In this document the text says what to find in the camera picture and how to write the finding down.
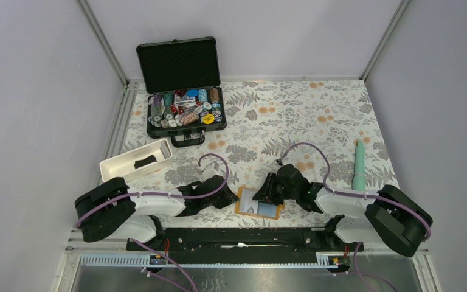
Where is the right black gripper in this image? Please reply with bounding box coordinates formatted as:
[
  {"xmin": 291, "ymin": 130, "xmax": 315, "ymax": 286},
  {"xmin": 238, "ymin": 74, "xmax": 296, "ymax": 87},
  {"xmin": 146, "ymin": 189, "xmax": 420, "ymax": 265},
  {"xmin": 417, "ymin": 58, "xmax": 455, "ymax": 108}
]
[{"xmin": 252, "ymin": 172, "xmax": 299, "ymax": 206}]

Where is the orange leather card holder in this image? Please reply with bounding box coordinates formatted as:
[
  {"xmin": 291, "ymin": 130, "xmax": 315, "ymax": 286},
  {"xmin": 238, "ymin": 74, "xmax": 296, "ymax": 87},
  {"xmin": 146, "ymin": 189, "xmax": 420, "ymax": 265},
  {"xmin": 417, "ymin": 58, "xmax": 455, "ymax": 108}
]
[{"xmin": 235, "ymin": 187, "xmax": 285, "ymax": 220}]

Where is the light blue card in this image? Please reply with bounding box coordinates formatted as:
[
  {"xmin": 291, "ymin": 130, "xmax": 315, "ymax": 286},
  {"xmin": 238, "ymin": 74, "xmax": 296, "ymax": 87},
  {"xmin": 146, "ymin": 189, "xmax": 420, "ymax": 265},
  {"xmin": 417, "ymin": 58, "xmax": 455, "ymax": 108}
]
[{"xmin": 257, "ymin": 202, "xmax": 278, "ymax": 218}]

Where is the white rectangular plastic tray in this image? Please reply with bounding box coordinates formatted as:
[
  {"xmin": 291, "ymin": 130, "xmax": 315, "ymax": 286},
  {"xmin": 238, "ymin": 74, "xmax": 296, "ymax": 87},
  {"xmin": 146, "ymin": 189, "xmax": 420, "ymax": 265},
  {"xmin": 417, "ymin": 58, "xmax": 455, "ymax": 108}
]
[{"xmin": 99, "ymin": 138, "xmax": 173, "ymax": 183}]

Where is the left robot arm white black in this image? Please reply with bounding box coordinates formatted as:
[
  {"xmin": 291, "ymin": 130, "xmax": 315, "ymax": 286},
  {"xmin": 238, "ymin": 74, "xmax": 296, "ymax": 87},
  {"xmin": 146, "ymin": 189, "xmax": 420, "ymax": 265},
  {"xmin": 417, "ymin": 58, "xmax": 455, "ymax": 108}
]
[{"xmin": 74, "ymin": 175, "xmax": 238, "ymax": 250}]

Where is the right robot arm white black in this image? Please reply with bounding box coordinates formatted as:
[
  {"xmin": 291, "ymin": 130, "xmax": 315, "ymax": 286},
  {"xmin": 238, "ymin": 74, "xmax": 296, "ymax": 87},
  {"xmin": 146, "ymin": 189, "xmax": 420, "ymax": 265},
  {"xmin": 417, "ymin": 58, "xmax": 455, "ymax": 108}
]
[{"xmin": 252, "ymin": 164, "xmax": 433, "ymax": 257}]

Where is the floral patterned table mat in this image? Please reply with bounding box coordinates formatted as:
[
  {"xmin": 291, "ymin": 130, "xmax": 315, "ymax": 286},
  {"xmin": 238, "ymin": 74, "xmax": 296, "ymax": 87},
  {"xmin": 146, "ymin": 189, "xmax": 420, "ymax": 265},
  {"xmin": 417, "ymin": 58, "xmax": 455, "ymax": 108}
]
[{"xmin": 109, "ymin": 80, "xmax": 412, "ymax": 229}]

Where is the mint green wand massager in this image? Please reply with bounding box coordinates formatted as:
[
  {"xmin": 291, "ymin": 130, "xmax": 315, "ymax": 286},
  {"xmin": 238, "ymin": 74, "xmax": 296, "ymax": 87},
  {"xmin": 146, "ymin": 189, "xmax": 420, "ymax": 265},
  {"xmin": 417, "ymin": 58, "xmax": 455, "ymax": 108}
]
[{"xmin": 352, "ymin": 140, "xmax": 366, "ymax": 192}]

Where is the yellow round chip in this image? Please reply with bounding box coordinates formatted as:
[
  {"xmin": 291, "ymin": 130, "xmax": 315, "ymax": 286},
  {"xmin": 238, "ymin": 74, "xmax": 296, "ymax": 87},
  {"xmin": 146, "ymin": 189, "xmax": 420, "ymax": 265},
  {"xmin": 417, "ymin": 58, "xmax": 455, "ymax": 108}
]
[{"xmin": 201, "ymin": 114, "xmax": 215, "ymax": 125}]

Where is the small black item in tray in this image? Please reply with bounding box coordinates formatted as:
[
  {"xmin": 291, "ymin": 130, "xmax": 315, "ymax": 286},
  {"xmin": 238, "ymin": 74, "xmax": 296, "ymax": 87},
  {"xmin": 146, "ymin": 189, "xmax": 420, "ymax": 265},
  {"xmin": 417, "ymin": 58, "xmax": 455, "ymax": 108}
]
[{"xmin": 134, "ymin": 155, "xmax": 157, "ymax": 169}]

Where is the black poker chip case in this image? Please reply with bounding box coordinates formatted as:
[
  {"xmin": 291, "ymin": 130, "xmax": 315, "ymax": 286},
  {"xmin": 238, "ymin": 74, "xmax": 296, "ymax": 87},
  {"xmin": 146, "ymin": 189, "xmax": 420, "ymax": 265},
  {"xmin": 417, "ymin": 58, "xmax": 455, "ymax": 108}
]
[{"xmin": 136, "ymin": 36, "xmax": 227, "ymax": 148}]

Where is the blue round chip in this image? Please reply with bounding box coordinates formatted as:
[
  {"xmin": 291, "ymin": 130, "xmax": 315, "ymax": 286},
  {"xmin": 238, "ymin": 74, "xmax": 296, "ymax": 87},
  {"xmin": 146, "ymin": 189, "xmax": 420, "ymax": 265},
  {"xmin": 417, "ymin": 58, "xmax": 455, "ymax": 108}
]
[{"xmin": 186, "ymin": 89, "xmax": 199, "ymax": 98}]

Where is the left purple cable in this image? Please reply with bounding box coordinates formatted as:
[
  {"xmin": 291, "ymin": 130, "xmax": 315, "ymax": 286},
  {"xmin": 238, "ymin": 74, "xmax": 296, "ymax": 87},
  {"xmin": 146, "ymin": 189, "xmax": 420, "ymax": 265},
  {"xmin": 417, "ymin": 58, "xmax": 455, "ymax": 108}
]
[{"xmin": 74, "ymin": 153, "xmax": 230, "ymax": 231}]

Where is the purple cable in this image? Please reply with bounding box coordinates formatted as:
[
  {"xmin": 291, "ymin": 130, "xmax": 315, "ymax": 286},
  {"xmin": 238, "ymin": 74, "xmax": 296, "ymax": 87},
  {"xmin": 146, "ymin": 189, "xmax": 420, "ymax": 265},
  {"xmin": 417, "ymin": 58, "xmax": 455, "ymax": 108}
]
[
  {"xmin": 277, "ymin": 142, "xmax": 434, "ymax": 242},
  {"xmin": 74, "ymin": 153, "xmax": 230, "ymax": 231}
]

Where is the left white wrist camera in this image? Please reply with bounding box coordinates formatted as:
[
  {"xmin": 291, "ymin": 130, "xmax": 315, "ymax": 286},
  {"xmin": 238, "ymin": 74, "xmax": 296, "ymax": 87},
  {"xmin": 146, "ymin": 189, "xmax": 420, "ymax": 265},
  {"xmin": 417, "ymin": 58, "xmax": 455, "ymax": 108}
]
[{"xmin": 199, "ymin": 166, "xmax": 220, "ymax": 182}]

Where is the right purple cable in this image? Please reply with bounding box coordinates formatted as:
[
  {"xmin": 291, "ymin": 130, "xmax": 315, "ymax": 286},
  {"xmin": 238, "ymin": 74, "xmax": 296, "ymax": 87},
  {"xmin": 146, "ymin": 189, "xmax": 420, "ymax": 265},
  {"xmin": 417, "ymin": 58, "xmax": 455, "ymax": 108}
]
[{"xmin": 277, "ymin": 142, "xmax": 434, "ymax": 242}]

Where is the grey slotted cable duct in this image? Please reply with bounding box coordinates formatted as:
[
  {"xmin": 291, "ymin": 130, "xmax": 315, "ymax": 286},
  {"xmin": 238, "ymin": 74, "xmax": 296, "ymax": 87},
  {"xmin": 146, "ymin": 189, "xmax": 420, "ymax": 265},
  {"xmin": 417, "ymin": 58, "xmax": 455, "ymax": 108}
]
[{"xmin": 79, "ymin": 252, "xmax": 339, "ymax": 269}]

